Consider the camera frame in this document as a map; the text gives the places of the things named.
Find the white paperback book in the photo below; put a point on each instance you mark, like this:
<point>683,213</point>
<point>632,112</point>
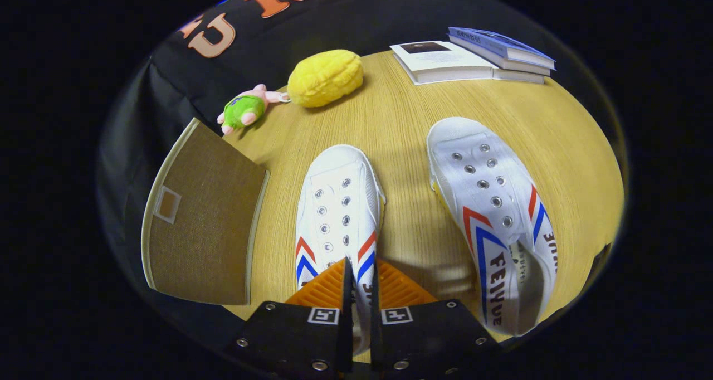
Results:
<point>440,62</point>

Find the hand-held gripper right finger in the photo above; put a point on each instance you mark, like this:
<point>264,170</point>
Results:
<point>374,324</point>

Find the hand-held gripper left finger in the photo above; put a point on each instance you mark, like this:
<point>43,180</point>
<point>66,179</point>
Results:
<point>346,313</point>

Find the brown fabric storage box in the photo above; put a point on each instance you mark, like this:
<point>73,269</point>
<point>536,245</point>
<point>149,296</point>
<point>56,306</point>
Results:
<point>211,229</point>

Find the green and pink plush toy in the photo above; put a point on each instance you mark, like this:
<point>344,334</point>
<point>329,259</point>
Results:
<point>242,110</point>

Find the yellow plush toy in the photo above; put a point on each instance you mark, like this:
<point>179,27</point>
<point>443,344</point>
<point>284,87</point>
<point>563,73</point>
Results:
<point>326,76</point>

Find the blue paperback book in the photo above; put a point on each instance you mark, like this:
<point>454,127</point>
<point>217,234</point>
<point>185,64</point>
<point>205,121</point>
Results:
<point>501,45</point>

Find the white canvas shoe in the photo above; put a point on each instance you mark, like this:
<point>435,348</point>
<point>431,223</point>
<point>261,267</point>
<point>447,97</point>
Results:
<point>484,190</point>
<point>340,201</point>

